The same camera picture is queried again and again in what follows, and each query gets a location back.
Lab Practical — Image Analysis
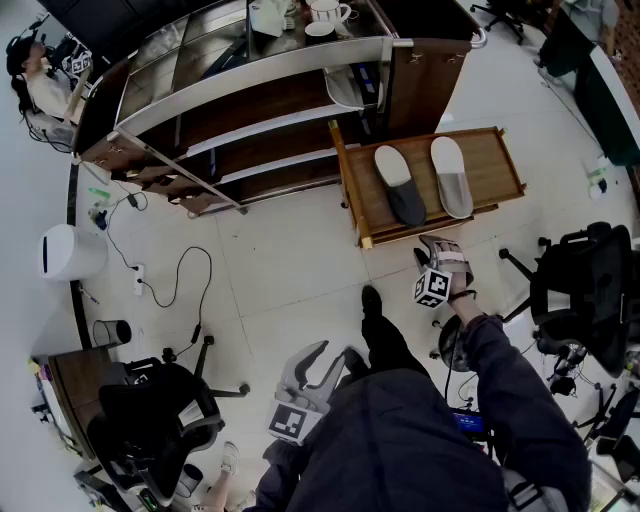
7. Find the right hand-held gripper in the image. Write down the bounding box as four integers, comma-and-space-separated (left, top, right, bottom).
412, 234, 475, 309

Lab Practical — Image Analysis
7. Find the brown wooden desk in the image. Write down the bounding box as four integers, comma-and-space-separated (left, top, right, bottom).
47, 346, 132, 462

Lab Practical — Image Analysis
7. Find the light grey slipper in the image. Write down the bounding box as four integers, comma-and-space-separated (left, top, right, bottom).
429, 135, 475, 220

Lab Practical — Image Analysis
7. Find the white paper bag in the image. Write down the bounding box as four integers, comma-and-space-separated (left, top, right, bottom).
247, 0, 287, 37

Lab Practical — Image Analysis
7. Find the white round appliance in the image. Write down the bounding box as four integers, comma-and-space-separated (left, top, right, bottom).
38, 223, 109, 283

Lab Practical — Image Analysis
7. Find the black mesh waste bin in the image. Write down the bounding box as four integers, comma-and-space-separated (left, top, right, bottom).
91, 319, 133, 349

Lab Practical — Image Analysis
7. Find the dark green counter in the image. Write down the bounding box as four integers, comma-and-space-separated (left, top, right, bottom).
573, 44, 640, 167

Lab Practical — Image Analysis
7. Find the person's right forearm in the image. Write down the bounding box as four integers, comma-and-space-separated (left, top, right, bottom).
447, 294, 594, 506

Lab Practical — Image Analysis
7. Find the blue screen device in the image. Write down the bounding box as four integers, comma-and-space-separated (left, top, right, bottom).
451, 409, 487, 437

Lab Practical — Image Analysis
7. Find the large wooden shelf unit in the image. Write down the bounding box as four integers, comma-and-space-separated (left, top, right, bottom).
72, 0, 489, 220

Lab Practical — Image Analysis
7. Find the person's leg with black shoe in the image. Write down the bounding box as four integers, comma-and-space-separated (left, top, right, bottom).
359, 284, 432, 381

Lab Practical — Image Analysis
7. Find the person's left forearm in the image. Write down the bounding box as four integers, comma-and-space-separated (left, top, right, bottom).
255, 437, 321, 512

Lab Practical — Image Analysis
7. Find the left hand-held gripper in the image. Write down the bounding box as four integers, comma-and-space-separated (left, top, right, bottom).
268, 340, 352, 446

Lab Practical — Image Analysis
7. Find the white power strip with cable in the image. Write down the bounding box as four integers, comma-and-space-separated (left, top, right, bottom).
106, 192, 214, 359

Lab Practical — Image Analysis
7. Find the white paper cup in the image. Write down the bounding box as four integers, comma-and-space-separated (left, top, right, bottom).
174, 463, 204, 499

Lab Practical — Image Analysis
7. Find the white mug with dark rim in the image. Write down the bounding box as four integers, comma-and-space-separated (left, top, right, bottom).
309, 0, 354, 24

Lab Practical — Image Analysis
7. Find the dark grey slipper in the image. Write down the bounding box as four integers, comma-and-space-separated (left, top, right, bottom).
373, 144, 428, 229

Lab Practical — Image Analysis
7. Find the blue patterned packet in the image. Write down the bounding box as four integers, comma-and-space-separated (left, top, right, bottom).
351, 61, 380, 107

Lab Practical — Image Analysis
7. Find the person's dark jacket torso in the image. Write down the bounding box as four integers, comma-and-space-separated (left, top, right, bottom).
279, 368, 504, 512

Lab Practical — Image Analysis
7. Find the black round stool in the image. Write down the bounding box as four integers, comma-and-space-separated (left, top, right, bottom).
430, 313, 482, 374

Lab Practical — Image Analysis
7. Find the low wooden shoe rack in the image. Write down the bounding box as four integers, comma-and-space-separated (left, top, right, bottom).
328, 121, 529, 251

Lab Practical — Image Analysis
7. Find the black office chair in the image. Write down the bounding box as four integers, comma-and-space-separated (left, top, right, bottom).
85, 334, 251, 507
498, 221, 640, 380
469, 0, 532, 46

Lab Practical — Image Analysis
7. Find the white and green bottle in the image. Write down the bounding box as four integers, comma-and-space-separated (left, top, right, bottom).
583, 156, 610, 201

